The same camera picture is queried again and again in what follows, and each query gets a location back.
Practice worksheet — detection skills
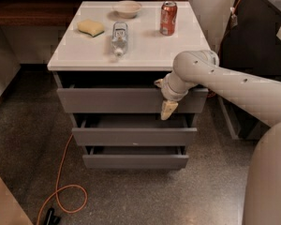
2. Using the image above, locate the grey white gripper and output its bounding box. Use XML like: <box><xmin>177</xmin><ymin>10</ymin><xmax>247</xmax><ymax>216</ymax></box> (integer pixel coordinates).
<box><xmin>154</xmin><ymin>72</ymin><xmax>195</xmax><ymax>120</ymax></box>

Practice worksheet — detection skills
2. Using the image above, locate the clear blue plastic bottle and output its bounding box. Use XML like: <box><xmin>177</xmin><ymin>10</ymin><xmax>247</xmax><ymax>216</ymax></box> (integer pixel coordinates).
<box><xmin>111</xmin><ymin>22</ymin><xmax>128</xmax><ymax>57</ymax></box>

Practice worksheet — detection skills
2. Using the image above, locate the grey top drawer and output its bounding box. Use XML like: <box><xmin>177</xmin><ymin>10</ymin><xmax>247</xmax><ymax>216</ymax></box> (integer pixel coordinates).
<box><xmin>56</xmin><ymin>78</ymin><xmax>209</xmax><ymax>114</ymax></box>

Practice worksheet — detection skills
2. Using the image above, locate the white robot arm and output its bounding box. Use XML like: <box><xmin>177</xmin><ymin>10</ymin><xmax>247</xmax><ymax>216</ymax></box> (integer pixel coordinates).
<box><xmin>155</xmin><ymin>50</ymin><xmax>281</xmax><ymax>225</ymax></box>

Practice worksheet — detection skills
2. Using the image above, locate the grey middle drawer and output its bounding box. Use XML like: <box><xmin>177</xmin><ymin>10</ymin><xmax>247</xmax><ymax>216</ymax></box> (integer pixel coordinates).
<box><xmin>72</xmin><ymin>113</ymin><xmax>197</xmax><ymax>146</ymax></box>

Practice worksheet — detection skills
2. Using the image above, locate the white cabinet with grey drawers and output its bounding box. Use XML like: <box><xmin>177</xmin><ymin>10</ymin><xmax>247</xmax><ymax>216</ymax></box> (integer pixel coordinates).
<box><xmin>47</xmin><ymin>1</ymin><xmax>219</xmax><ymax>133</ymax></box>

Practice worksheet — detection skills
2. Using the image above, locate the red soda can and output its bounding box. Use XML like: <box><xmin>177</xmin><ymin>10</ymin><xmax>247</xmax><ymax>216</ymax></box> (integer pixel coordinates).
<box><xmin>160</xmin><ymin>1</ymin><xmax>178</xmax><ymax>36</ymax></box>

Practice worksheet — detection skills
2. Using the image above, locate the white ceramic bowl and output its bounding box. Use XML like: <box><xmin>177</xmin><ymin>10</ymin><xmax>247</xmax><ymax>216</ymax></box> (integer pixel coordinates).
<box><xmin>112</xmin><ymin>0</ymin><xmax>142</xmax><ymax>19</ymax></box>

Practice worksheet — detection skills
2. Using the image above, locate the yellow green sponge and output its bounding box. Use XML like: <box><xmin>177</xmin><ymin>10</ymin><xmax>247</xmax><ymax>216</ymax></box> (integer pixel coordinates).
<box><xmin>77</xmin><ymin>20</ymin><xmax>105</xmax><ymax>38</ymax></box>

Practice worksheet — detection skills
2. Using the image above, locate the dark cabinet at right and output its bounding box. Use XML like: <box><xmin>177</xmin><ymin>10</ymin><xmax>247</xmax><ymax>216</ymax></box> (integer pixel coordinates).
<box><xmin>217</xmin><ymin>0</ymin><xmax>281</xmax><ymax>141</ymax></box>

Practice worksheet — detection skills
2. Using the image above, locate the dark wooden shelf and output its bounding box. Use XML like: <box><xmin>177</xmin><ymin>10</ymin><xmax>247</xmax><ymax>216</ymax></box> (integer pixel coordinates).
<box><xmin>0</xmin><ymin>0</ymin><xmax>186</xmax><ymax>26</ymax></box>

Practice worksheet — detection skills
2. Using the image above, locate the light wooden board corner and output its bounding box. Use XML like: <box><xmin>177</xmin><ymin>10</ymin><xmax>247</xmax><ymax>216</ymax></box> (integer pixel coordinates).
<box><xmin>0</xmin><ymin>177</ymin><xmax>33</xmax><ymax>225</ymax></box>

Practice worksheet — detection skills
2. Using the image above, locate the orange cable at right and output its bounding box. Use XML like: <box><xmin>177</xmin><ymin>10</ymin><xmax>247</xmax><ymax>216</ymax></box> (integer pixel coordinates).
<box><xmin>207</xmin><ymin>0</ymin><xmax>281</xmax><ymax>98</ymax></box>

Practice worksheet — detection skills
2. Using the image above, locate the orange cable on floor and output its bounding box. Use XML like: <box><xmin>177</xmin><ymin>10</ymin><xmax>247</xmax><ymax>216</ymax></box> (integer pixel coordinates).
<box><xmin>36</xmin><ymin>134</ymin><xmax>89</xmax><ymax>225</ymax></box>

